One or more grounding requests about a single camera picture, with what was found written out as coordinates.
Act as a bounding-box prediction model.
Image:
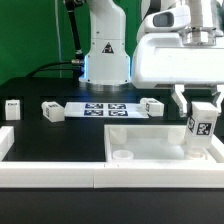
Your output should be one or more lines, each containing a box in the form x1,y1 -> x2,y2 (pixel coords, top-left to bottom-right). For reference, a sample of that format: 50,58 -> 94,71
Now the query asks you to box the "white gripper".
131,3 -> 224,117

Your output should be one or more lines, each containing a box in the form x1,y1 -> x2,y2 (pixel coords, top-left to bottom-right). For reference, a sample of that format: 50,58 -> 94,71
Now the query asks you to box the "white marker base sheet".
65,102 -> 148,118

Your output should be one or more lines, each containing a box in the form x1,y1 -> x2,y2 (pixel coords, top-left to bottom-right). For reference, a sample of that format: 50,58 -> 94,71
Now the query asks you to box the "white thin cable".
54,0 -> 64,79

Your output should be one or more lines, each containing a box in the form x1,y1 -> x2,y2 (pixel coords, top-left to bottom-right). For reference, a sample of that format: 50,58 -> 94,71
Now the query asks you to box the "white U-shaped obstacle fence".
0,126 -> 224,188

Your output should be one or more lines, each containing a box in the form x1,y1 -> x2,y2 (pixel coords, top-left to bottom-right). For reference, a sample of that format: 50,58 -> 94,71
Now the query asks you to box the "white square tabletop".
104,125 -> 224,164

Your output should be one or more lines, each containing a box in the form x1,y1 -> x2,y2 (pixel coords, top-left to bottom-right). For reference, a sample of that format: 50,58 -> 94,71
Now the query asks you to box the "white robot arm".
80,0 -> 224,116

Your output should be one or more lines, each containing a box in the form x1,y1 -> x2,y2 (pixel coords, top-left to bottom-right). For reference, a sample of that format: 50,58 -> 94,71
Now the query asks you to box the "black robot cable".
25,0 -> 85,79

